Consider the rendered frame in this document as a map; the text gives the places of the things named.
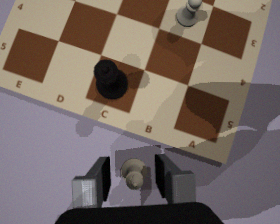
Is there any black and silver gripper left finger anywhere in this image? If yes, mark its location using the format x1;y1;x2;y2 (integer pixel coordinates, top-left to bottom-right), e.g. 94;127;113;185
71;156;111;209

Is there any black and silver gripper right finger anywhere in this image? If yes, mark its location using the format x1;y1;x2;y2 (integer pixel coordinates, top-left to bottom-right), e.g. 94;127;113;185
155;154;196;204

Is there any brown and cream chessboard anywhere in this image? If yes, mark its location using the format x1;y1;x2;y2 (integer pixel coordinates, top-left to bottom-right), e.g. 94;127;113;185
0;0;272;164

